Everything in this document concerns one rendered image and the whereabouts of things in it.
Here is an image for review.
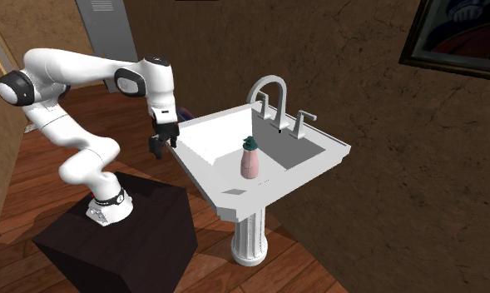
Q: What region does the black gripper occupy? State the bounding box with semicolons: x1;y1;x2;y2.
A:
148;121;181;160

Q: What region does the dark framed wall picture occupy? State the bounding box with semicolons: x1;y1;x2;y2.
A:
398;0;490;83

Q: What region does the white pedestal sink with faucet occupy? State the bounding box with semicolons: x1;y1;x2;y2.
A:
168;74;352;267

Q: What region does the dark robot stand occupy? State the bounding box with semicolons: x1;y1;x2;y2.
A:
32;171;199;293

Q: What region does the pink bottle with green cap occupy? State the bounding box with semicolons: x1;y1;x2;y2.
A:
240;136;260;180

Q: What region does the grey door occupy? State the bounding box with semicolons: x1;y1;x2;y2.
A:
74;0;140;95

